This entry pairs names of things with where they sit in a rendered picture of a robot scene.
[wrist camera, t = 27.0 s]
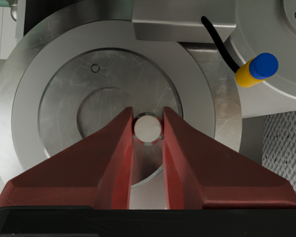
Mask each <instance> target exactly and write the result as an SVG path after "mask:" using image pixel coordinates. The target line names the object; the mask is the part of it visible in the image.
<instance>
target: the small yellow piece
mask: <svg viewBox="0 0 296 237"><path fill-rule="evenodd" d="M201 22H202V24H203V25H204V26H205V28H206V29H207V31H208V32H209V34H210V36H211V37H212V39H213V41H214V43H215V45H216V47H217V49H218V51H219V53H220V54H221V56H222V58H223V59H224V61H225V62H226V64H227V65H228V66H229V68H230V69H231V70H232V71H233V72H234V73H235V80H236V82H237V83H238V85H240V86H241V87H245V88H247V87H251V86H253V85H256V84H258V83H260V82H262V81H264V80H266V79H267V78H269V77H270V76H272V75H274V74H275V73H276V71H277V69H278V66H279V65H278V61H277V59H276V57H275V56H274V55H272V54H270V53H262V54H260V55H258V56H257V57H254V58H252V59H251V60H250V61H248V62H247V63H245V64H244V65H243V66H242V67H239V66H238V65H237V63H236V62H235V61H234V60H233V58H232V57H231V56H230V54H229V53H228V51H227V49H226V47H225V45H224V43H223V41H222V40H221V38H220V36H219V34H218V32H217V31H216V29H215V28H214V26H213V25H212V23H211V22H210V21H209V20H208V18H207V17H206V16H202V18H201Z"/></svg>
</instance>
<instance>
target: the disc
mask: <svg viewBox="0 0 296 237"><path fill-rule="evenodd" d="M131 16H132V0H85V1H81V2H78V3H75V4H72V5H69V6H67V7H65V8H62V9H60V10H58V11H56V12H55V13H53V14H51V15H50V16H48V17H47V18H45V19H44V20H42V21H41V22H40V23H38V24H37V25H36V26H34V27H33V28H32V29H31V30H30V31H29V32H28V33H27V34H26V35H25V36H24V37H23V38H22V39H21V40H20V41H19V43H18V44H17V45H16V47H15V48H14V49H13V51H12V52H11V54H10V55H9V57H8V58H7V60H6V62H5V63H4V65H3V67H2V69H1V72H0V176H1V178H2V180H3V182H4V184H5V185H6V183H7V182H8V181H9V180H10V179H12V178H14V177H16V176H18V175H19V174H21V173H23V170H22V168H21V166H20V164H19V161H18V159H17V156H16V152H15V149H14V145H13V140H12V133H11V112H12V105H13V100H14V96H15V93H16V89H17V86H18V84H19V82H20V79H21V77H22V75H23V73H24V71H25V70H26V68H27V67H28V65H29V63H30V62H31V61H32V59H33V58H34V57H35V55H36V54H37V53H38V52H39V51H40V50H41V49H42V48H43V47H44V46H45V45H46V44H47V43H49V42H50V41H51V40H53V39H54V38H55V37H57V36H59V35H60V34H62V33H63V32H65V31H67V30H69V29H71V28H73V27H76V26H78V25H81V24H85V23H88V22H92V21H97V20H104V19H124V20H131ZM179 43H180V44H181V45H182V46H184V47H185V48H186V49H187V50H188V51H189V53H190V54H191V55H192V56H193V57H194V59H195V60H196V61H197V62H198V64H199V65H200V67H201V69H202V70H203V72H204V74H205V76H206V78H207V81H208V83H209V85H210V88H211V91H212V95H213V99H214V103H215V110H216V132H215V140H216V141H218V142H220V143H222V144H224V145H225V146H227V147H229V148H231V149H233V150H234V151H236V152H239V148H240V143H241V132H242V113H241V102H240V97H239V93H238V89H237V85H236V82H235V80H234V77H233V74H232V72H231V70H230V68H229V66H228V65H227V64H226V62H225V61H224V59H223V58H222V56H221V54H220V53H219V51H218V49H217V47H216V45H215V44H214V43H199V42H179Z"/></svg>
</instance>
